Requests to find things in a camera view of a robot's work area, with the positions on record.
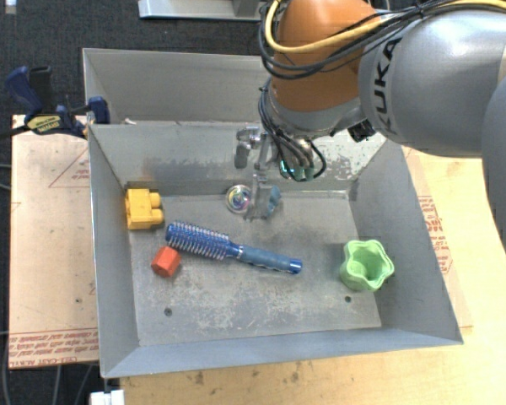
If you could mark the blue hairbrush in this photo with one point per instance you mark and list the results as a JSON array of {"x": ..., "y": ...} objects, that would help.
[{"x": 219, "y": 245}]

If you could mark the red-orange hexagonal block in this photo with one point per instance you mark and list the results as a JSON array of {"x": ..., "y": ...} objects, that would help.
[{"x": 166, "y": 261}]

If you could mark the brown cardboard board, red print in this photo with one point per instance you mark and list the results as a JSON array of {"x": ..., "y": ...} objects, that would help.
[{"x": 50, "y": 243}]

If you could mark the grey metal bin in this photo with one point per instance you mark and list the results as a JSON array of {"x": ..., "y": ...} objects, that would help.
[{"x": 253, "y": 302}]

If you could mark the green flower-shaped cup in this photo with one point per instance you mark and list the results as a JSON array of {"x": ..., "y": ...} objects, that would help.
[{"x": 364, "y": 266}]

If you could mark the iridescent shiny ball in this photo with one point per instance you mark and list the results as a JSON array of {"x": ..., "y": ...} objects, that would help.
[{"x": 238, "y": 198}]

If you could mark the yellow toy brick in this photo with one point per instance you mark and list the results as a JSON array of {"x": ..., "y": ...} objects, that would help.
[{"x": 140, "y": 209}]

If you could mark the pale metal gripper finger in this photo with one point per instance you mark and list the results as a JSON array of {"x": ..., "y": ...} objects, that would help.
[
  {"x": 267, "y": 201},
  {"x": 257, "y": 196}
]

